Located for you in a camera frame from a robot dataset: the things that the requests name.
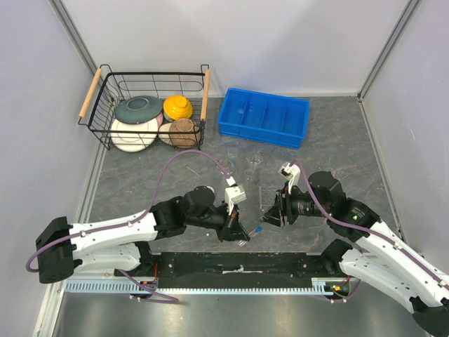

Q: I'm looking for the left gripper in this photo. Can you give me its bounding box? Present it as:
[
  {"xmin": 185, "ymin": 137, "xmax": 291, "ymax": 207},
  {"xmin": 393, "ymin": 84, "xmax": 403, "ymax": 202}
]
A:
[{"xmin": 187, "ymin": 199, "xmax": 250, "ymax": 243}]

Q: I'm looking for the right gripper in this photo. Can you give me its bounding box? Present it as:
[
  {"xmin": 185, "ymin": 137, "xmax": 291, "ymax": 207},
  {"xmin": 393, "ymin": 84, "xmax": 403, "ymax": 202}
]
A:
[{"xmin": 258, "ymin": 180, "xmax": 330, "ymax": 228}]

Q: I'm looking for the blue capped test tube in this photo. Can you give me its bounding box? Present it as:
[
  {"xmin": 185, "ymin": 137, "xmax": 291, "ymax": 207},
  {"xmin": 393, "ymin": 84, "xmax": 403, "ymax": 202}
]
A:
[{"xmin": 238, "ymin": 226, "xmax": 262, "ymax": 246}]

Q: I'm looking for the clear acrylic tube rack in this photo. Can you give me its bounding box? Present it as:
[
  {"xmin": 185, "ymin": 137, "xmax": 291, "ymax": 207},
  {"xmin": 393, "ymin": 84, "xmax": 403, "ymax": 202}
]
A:
[{"xmin": 258, "ymin": 185, "xmax": 279, "ymax": 211}]

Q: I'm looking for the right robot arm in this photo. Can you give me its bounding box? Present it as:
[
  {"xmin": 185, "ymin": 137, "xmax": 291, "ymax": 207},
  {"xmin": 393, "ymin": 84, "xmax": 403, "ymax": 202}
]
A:
[{"xmin": 262, "ymin": 164, "xmax": 448, "ymax": 336}]

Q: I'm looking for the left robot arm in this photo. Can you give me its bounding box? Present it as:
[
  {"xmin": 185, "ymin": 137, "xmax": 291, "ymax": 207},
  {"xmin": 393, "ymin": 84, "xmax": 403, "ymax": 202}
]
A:
[{"xmin": 36, "ymin": 185, "xmax": 249, "ymax": 284}]

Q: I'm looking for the small glass bottle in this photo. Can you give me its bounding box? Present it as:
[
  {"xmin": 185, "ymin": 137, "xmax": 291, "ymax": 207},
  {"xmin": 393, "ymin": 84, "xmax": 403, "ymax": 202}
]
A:
[{"xmin": 246, "ymin": 168, "xmax": 255, "ymax": 180}]

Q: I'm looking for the glass conical flask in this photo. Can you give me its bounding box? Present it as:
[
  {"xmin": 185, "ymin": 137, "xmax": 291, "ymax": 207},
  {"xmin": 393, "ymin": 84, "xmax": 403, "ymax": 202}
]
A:
[{"xmin": 246, "ymin": 151, "xmax": 263, "ymax": 168}]

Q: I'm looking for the glass petri dish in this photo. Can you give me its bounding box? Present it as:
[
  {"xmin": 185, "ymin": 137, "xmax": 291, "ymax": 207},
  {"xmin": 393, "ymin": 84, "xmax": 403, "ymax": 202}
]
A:
[{"xmin": 220, "ymin": 159, "xmax": 236, "ymax": 176}]

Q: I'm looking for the glass beaker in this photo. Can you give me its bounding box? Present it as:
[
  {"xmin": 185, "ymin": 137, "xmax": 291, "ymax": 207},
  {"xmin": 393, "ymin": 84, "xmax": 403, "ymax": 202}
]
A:
[{"xmin": 227, "ymin": 147, "xmax": 239, "ymax": 159}]

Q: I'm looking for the blue plastic divided bin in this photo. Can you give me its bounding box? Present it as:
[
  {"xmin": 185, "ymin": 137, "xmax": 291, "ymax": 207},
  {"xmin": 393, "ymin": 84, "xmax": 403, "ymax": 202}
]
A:
[{"xmin": 217, "ymin": 88, "xmax": 309, "ymax": 149}]

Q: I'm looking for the brown ceramic bowl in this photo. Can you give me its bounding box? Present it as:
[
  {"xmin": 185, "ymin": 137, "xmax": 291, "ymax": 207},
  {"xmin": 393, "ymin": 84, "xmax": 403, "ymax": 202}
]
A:
[{"xmin": 169, "ymin": 119, "xmax": 201, "ymax": 149}]

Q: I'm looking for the white ceramic bowl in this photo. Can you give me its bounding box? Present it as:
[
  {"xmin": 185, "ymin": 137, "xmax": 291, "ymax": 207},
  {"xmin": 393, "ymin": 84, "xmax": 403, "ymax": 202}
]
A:
[{"xmin": 158, "ymin": 123, "xmax": 173, "ymax": 145}]

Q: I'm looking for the yellow ceramic bowl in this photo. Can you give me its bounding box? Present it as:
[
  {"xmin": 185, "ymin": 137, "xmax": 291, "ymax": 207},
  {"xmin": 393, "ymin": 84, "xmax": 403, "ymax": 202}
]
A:
[{"xmin": 163, "ymin": 95, "xmax": 193, "ymax": 121}]

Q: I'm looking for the white ceramic plate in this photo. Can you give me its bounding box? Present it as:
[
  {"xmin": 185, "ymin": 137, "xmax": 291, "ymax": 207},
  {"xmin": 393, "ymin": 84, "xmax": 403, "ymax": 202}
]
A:
[{"xmin": 110, "ymin": 119, "xmax": 159, "ymax": 152}]

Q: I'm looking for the teal ceramic plate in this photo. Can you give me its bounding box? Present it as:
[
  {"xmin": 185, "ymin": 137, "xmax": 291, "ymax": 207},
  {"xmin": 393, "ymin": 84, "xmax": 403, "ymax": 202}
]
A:
[{"xmin": 114, "ymin": 95, "xmax": 163, "ymax": 124}]

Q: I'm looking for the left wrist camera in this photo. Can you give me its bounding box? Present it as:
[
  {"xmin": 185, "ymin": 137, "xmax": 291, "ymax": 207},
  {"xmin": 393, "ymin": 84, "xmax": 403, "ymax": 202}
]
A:
[{"xmin": 224, "ymin": 185, "xmax": 247, "ymax": 216}]

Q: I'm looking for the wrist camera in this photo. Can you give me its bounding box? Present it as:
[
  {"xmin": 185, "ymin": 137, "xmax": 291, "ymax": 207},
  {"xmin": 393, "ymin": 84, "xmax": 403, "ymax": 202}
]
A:
[
  {"xmin": 278, "ymin": 161, "xmax": 301, "ymax": 194},
  {"xmin": 224, "ymin": 185, "xmax": 247, "ymax": 216}
]

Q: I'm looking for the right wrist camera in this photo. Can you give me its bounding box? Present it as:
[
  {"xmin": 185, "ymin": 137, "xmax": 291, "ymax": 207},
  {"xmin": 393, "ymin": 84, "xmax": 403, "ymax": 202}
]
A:
[{"xmin": 278, "ymin": 161, "xmax": 301, "ymax": 194}]

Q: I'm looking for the light blue cable duct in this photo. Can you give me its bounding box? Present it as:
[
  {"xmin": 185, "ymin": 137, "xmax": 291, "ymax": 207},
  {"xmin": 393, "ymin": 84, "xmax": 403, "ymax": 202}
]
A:
[{"xmin": 65, "ymin": 279, "xmax": 334, "ymax": 296}]

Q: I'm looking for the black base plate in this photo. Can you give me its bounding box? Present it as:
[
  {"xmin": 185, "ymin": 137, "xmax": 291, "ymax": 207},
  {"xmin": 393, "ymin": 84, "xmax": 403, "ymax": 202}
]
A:
[{"xmin": 129, "ymin": 252, "xmax": 347, "ymax": 286}]

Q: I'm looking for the black wire basket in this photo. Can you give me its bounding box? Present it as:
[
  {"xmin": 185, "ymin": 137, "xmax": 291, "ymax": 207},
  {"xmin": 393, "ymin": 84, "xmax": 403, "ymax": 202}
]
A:
[{"xmin": 77, "ymin": 64, "xmax": 211, "ymax": 152}]

